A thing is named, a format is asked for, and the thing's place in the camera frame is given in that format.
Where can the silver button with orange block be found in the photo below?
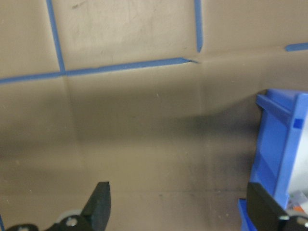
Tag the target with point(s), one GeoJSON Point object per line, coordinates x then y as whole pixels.
{"type": "Point", "coordinates": [298, 204]}

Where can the blue plastic storage bin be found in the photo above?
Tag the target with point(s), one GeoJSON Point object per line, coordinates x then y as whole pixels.
{"type": "Point", "coordinates": [272, 144]}

